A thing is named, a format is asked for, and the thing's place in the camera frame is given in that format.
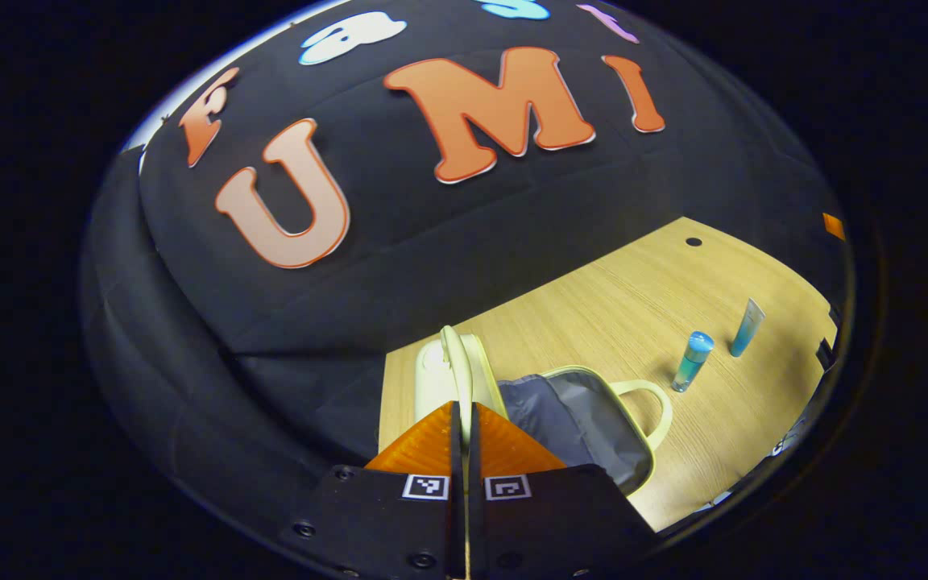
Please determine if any black backdrop cloth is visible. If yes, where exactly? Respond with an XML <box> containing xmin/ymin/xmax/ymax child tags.
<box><xmin>77</xmin><ymin>0</ymin><xmax>851</xmax><ymax>516</ymax></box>

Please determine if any pale yellow small suitcase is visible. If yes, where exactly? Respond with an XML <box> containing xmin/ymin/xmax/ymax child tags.
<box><xmin>414</xmin><ymin>325</ymin><xmax>674</xmax><ymax>496</ymax></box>

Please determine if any blue skin care bottle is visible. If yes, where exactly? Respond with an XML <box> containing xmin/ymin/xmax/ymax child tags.
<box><xmin>671</xmin><ymin>331</ymin><xmax>715</xmax><ymax>393</ymax></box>

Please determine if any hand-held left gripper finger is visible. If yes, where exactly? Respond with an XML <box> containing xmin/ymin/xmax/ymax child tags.
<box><xmin>280</xmin><ymin>401</ymin><xmax>466</xmax><ymax>580</ymax></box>
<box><xmin>468</xmin><ymin>401</ymin><xmax>660</xmax><ymax>580</ymax></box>

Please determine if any blue white skin care tube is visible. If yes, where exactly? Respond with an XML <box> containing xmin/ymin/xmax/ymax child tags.
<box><xmin>728</xmin><ymin>298</ymin><xmax>766</xmax><ymax>358</ymax></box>

